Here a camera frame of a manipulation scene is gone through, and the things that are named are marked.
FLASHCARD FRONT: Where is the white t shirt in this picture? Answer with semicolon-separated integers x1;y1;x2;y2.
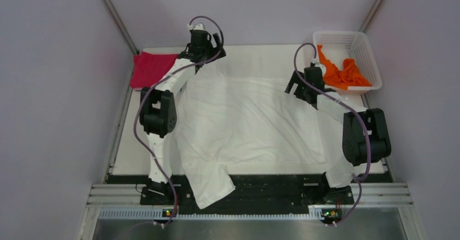
173;59;343;210

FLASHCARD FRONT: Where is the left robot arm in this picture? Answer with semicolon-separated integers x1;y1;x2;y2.
135;29;226;204

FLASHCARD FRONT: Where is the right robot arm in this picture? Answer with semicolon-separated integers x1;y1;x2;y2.
285;65;392;203

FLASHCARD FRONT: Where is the orange t shirt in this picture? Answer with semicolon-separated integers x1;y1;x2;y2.
317;45;371;90

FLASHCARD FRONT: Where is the white plastic basket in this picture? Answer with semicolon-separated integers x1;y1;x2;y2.
313;31;382;94

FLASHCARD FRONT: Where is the red folded t shirt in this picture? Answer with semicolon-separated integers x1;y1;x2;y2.
130;52;178;90

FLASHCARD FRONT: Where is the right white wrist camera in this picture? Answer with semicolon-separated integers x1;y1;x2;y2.
310;60;327;77

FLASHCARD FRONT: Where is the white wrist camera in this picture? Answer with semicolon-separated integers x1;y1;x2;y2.
187;23;206;31
310;60;327;77

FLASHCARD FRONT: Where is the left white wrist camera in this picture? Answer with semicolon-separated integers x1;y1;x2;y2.
187;23;206;31

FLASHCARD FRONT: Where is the right aluminium frame post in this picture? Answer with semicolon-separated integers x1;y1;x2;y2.
359;0;385;33

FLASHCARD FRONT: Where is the aluminium frame post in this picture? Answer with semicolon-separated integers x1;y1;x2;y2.
101;0;139;55
359;0;385;33

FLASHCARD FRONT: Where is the left aluminium frame post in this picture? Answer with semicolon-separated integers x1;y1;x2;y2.
101;0;139;55

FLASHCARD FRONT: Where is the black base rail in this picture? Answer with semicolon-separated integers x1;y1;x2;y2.
106;174;394;218

